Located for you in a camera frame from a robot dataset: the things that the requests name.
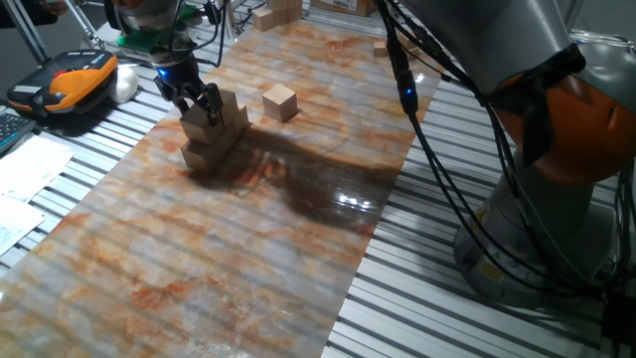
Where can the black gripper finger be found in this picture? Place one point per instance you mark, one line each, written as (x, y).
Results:
(174, 102)
(214, 102)

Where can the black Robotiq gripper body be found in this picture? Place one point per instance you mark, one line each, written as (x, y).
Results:
(180, 78)

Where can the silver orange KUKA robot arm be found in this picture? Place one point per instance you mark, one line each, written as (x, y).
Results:
(497, 35)

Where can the black sleeved forearm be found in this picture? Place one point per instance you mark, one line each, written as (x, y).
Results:
(25, 12)

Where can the person's hand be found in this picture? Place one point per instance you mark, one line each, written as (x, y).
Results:
(55, 7)

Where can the white rounded object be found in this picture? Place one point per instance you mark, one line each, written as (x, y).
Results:
(125, 84)

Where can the orange black teach pendant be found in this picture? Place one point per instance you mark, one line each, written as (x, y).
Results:
(74, 82)

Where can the thin metal tripod leg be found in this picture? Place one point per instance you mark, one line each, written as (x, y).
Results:
(84, 25)

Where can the white paper sheet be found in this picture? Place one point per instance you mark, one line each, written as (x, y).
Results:
(15, 221)
(30, 166)

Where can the brown cardboard box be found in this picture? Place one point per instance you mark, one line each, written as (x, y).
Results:
(340, 5)

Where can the grey metal stand bar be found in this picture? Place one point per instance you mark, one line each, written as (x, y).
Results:
(27, 32)

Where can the black keyboard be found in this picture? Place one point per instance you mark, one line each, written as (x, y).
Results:
(12, 129)

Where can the orange grey marble mat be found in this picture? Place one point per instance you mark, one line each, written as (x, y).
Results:
(248, 273)

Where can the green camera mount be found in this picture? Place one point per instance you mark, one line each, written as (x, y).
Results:
(136, 41)

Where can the aluminium frame post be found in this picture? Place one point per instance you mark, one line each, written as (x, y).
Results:
(228, 20)

